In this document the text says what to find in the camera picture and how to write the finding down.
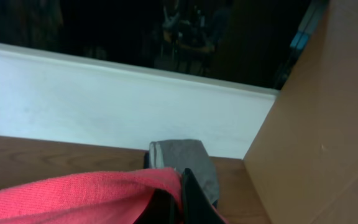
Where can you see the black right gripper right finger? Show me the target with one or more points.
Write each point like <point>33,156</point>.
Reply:
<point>196,207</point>

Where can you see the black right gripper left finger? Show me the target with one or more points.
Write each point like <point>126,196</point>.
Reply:
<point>160,210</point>

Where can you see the red printed t-shirt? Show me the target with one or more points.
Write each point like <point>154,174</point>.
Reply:
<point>92,197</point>

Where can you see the navy folded garment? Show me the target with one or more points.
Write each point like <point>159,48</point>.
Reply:
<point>146,160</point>

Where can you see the grey folded shorts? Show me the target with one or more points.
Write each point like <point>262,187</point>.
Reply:
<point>187,153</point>

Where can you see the brown cardboard box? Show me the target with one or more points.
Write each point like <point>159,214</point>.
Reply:
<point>304,160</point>

